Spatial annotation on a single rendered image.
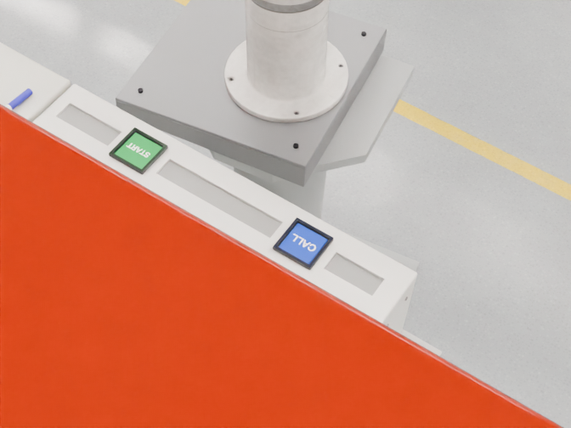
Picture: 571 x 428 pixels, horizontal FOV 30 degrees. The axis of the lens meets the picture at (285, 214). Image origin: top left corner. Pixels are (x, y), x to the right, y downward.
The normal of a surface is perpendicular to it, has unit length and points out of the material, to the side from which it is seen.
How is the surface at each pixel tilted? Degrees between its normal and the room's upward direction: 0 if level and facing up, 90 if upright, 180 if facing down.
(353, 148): 0
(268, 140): 3
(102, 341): 0
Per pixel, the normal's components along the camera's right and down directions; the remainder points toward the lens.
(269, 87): -0.43, 0.72
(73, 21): 0.04, -0.59
